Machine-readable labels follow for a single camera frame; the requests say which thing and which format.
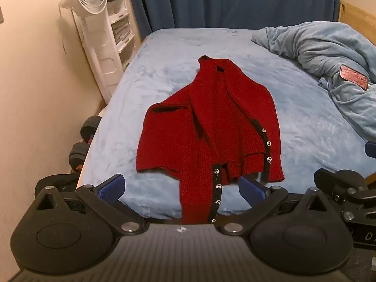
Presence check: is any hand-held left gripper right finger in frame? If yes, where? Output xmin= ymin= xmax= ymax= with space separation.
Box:
xmin=215 ymin=176 xmax=333 ymax=236

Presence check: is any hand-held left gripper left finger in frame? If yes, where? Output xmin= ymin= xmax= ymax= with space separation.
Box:
xmin=34 ymin=173 xmax=145 ymax=236

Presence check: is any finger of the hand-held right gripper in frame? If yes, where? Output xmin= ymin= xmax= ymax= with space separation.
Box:
xmin=364 ymin=141 xmax=376 ymax=160
xmin=314 ymin=168 xmax=368 ymax=209

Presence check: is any red knit cardigan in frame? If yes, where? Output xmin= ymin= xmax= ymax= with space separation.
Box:
xmin=136 ymin=55 xmax=285 ymax=225

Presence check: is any black dumbbell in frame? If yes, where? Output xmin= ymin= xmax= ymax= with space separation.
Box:
xmin=69 ymin=142 xmax=94 ymax=173
xmin=80 ymin=116 xmax=103 ymax=142

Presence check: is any smartphone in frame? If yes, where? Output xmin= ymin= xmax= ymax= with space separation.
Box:
xmin=340 ymin=65 xmax=369 ymax=91

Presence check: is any grey-blue fleece blanket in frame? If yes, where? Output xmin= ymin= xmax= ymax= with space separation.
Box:
xmin=251 ymin=20 xmax=376 ymax=145

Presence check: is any bed with light blue sheet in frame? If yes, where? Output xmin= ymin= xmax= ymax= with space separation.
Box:
xmin=77 ymin=28 xmax=376 ymax=221

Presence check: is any white plastic shelf rack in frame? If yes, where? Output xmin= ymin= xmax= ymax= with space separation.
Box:
xmin=72 ymin=0 xmax=142 ymax=102

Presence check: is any dark blue curtain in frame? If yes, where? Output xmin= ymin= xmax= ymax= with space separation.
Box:
xmin=125 ymin=0 xmax=344 ymax=41

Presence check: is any wooden bed frame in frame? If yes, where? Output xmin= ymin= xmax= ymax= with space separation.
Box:
xmin=338 ymin=1 xmax=376 ymax=43

